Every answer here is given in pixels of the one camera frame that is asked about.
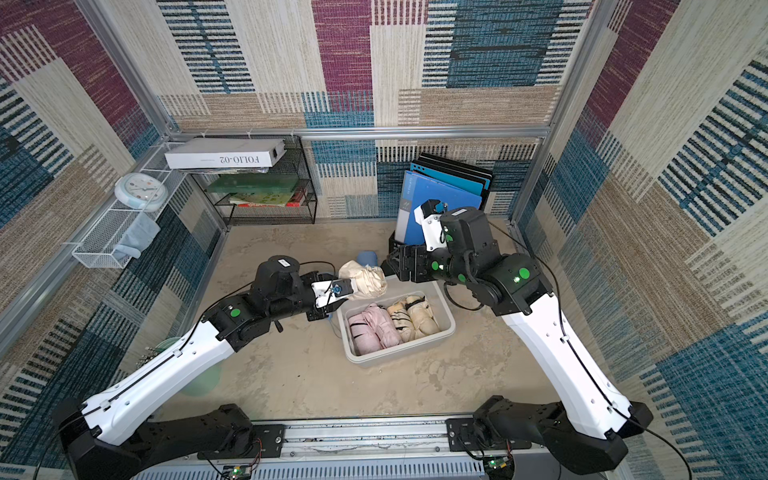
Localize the blue folded umbrella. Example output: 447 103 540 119
356 250 379 267

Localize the white folio box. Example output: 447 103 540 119
165 138 285 170

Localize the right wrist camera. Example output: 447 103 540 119
413 199 447 252

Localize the black wire shelf rack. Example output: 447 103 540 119
190 136 318 228

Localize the white plastic storage box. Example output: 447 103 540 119
335 276 456 368

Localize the green pen cup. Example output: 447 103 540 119
150 337 223 397

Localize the beige umbrella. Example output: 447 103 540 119
339 260 388 300

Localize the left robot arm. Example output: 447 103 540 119
53 255 357 479

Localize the cream striped umbrella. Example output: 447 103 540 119
386 301 416 343

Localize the white round clock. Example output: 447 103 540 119
114 173 169 212

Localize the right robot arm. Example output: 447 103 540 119
384 199 653 475

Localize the green book on shelf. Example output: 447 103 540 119
207 173 299 195

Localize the light blue cloth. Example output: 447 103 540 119
114 213 160 260

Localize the teal file folder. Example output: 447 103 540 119
410 162 487 196

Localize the white wire wall basket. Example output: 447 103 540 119
72 144 185 269

